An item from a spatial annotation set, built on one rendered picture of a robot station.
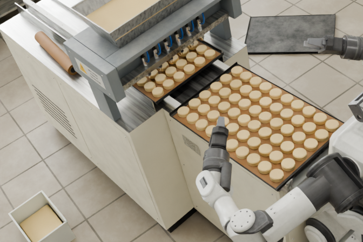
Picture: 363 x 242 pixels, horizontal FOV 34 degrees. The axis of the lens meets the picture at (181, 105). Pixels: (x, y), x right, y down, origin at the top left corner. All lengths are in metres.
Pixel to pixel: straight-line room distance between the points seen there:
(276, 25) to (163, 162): 1.79
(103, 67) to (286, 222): 1.01
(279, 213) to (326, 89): 2.11
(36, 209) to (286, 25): 2.09
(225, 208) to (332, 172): 0.34
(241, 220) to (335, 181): 0.29
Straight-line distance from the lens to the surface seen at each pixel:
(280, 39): 4.11
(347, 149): 1.80
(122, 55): 2.36
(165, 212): 3.00
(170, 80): 2.57
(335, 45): 2.20
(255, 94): 2.42
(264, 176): 2.16
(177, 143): 2.70
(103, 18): 2.44
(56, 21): 3.22
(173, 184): 2.91
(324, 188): 1.72
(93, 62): 2.37
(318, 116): 2.31
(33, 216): 3.46
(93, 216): 3.39
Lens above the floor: 2.60
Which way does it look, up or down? 43 degrees down
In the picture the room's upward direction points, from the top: 16 degrees counter-clockwise
